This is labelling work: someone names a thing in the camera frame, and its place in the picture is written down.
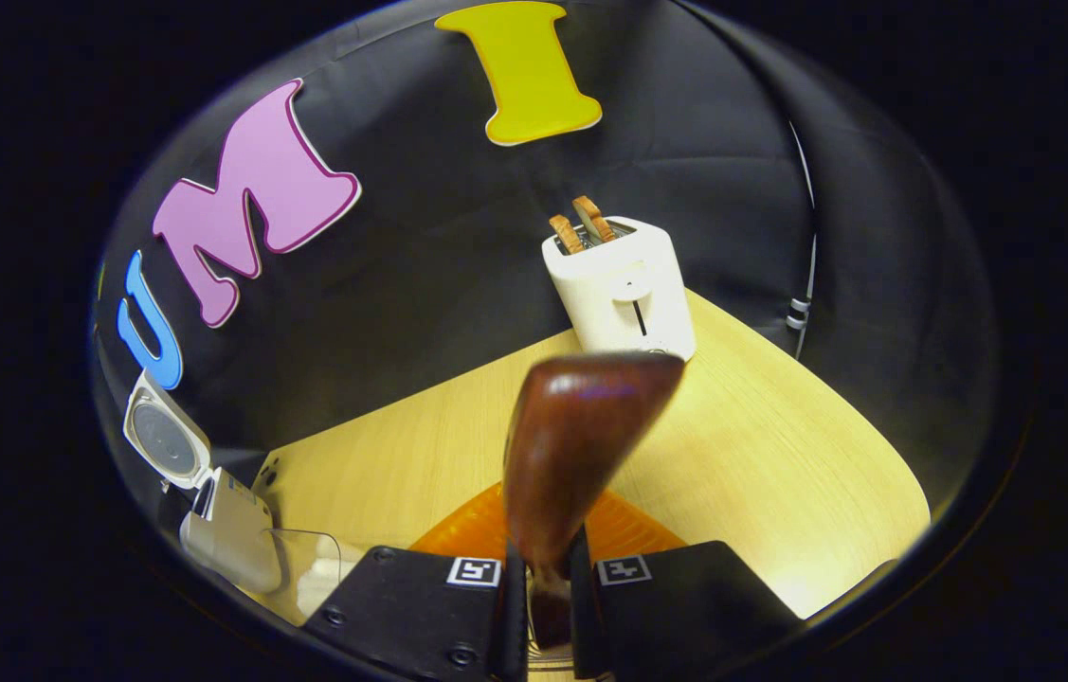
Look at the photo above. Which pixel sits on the brown wooden spoon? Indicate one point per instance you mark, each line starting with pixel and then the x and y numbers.
pixel 571 445

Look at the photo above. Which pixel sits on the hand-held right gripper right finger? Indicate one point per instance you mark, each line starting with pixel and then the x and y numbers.
pixel 685 606

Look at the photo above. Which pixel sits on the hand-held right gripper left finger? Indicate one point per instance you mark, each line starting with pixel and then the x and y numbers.
pixel 420 616

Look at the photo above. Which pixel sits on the white toaster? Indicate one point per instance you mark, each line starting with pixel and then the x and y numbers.
pixel 619 294

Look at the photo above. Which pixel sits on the brown toast slice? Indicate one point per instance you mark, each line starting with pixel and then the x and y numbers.
pixel 566 234
pixel 594 219

